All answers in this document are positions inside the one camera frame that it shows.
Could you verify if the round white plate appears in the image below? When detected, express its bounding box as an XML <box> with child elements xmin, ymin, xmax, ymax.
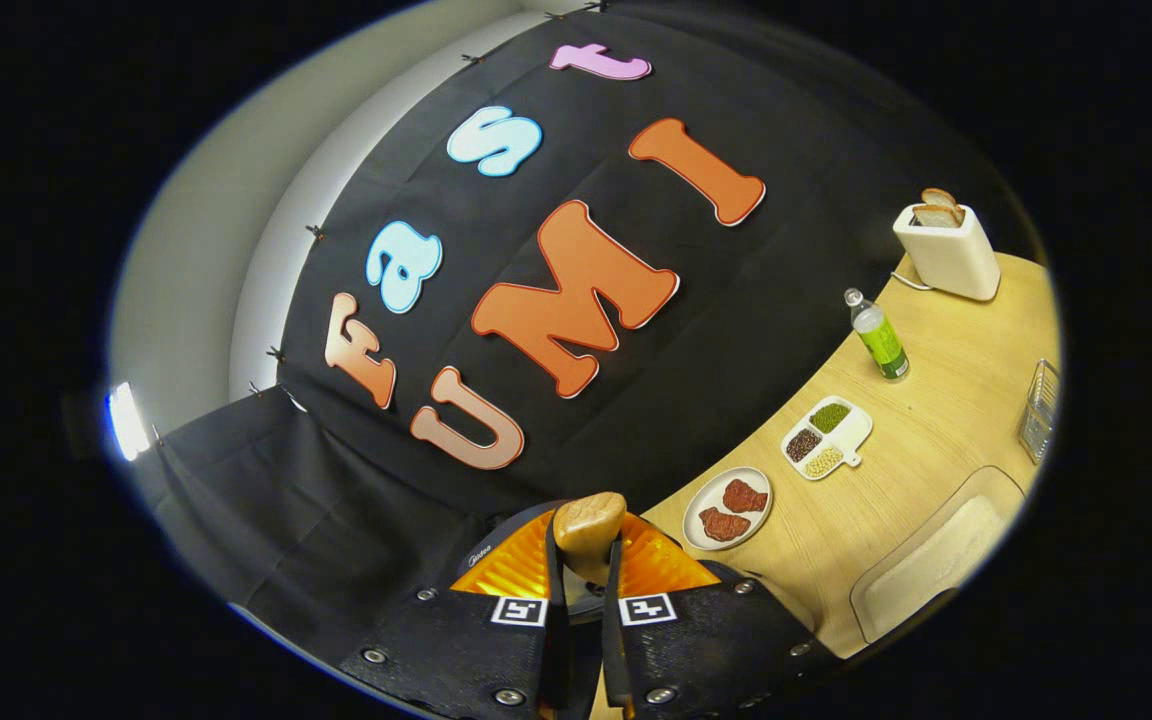
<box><xmin>682</xmin><ymin>466</ymin><xmax>774</xmax><ymax>552</ymax></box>

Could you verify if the green drink bottle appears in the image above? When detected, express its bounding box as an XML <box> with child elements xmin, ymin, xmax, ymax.
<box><xmin>844</xmin><ymin>288</ymin><xmax>910</xmax><ymax>382</ymax></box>

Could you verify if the ceiling light panel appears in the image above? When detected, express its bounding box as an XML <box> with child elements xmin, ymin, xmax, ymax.
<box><xmin>104</xmin><ymin>382</ymin><xmax>153</xmax><ymax>462</ymax></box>

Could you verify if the red meat piece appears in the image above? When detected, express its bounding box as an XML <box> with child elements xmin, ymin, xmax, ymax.
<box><xmin>698</xmin><ymin>506</ymin><xmax>752</xmax><ymax>544</ymax></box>
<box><xmin>722</xmin><ymin>478</ymin><xmax>770</xmax><ymax>515</ymax></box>

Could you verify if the cream tray of rice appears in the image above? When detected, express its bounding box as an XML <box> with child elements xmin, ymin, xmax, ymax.
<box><xmin>849</xmin><ymin>465</ymin><xmax>1027</xmax><ymax>644</ymax></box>

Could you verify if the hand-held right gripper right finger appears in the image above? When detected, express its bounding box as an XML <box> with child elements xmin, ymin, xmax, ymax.
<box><xmin>601</xmin><ymin>510</ymin><xmax>837</xmax><ymax>720</ymax></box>

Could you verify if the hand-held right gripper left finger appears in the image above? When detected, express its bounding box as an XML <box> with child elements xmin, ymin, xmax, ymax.
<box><xmin>341</xmin><ymin>505</ymin><xmax>572</xmax><ymax>720</ymax></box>

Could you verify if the wooden spoon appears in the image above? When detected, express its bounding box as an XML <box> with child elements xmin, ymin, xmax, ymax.
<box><xmin>553</xmin><ymin>492</ymin><xmax>627</xmax><ymax>587</ymax></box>

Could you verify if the metal wire chopstick holder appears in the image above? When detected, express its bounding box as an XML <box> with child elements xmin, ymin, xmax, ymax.
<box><xmin>1018</xmin><ymin>358</ymin><xmax>1063</xmax><ymax>464</ymax></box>

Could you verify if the white divided bean dish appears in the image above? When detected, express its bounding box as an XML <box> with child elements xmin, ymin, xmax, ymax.
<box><xmin>781</xmin><ymin>396</ymin><xmax>874</xmax><ymax>482</ymax></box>

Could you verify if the white toaster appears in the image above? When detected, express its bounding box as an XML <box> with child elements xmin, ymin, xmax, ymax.
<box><xmin>892</xmin><ymin>188</ymin><xmax>1002</xmax><ymax>302</ymax></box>

